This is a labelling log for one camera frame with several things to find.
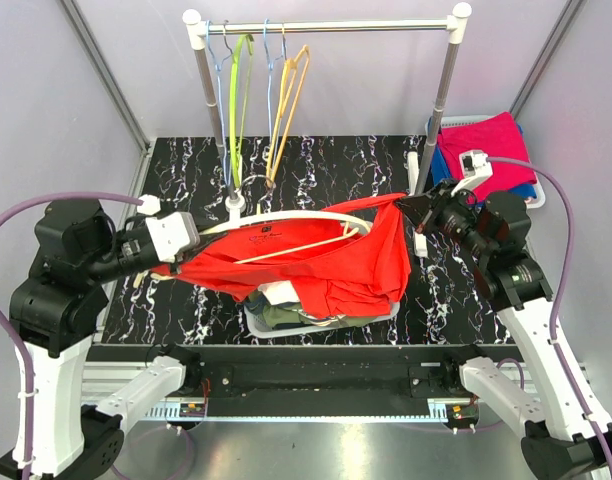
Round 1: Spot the clothes rack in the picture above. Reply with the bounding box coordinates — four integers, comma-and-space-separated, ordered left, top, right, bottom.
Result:
182, 2, 472, 215

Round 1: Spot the white laundry basket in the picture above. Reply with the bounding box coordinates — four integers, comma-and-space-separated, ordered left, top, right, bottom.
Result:
244, 233, 399, 339

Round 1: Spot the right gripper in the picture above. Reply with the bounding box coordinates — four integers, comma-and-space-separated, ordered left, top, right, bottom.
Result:
394, 178, 494, 261

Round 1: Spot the olive printed tank top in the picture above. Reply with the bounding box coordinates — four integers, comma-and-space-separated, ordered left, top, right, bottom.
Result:
243, 295, 376, 331

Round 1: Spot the black marble mat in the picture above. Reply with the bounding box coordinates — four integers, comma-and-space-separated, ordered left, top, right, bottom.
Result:
102, 135, 512, 346

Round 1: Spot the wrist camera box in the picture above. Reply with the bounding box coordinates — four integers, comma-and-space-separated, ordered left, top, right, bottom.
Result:
451, 150, 493, 196
137, 195, 200, 263

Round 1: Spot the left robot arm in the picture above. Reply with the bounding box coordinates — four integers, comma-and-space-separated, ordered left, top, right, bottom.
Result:
0, 192, 210, 479

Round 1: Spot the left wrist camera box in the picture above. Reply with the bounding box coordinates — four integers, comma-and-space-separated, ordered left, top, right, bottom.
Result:
137, 195, 200, 263

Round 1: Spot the white wooden hanger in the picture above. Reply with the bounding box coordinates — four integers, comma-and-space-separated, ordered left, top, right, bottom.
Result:
195, 194, 372, 264

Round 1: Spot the red tank top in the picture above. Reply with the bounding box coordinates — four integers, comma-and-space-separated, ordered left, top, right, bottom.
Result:
177, 193, 411, 319

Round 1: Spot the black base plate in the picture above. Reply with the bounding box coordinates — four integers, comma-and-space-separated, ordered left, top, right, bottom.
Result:
83, 343, 562, 419

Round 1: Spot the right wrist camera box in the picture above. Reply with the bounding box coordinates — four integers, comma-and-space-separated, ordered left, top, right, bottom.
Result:
451, 150, 493, 196

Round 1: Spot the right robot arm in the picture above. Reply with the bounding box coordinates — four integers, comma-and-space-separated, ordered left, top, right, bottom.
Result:
395, 181, 612, 479

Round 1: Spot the lime green hanger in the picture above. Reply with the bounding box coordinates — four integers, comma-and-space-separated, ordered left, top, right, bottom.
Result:
224, 34, 254, 189

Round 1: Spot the light blue wire hanger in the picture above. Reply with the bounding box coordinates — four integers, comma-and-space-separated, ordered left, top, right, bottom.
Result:
206, 20, 233, 182

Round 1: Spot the yellow hanger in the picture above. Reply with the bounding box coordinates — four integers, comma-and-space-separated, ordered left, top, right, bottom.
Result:
266, 25, 311, 188

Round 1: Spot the magenta folded shirt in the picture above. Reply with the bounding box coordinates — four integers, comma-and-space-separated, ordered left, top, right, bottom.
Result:
431, 112, 537, 203

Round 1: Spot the blue folded shirt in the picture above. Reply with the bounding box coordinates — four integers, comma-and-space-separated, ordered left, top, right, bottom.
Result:
428, 122, 540, 201

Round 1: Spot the pink tank top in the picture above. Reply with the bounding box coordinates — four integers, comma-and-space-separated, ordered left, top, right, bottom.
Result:
257, 281, 300, 305

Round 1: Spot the grey basket with clothes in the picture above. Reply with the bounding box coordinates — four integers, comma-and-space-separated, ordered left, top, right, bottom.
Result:
424, 114, 547, 211

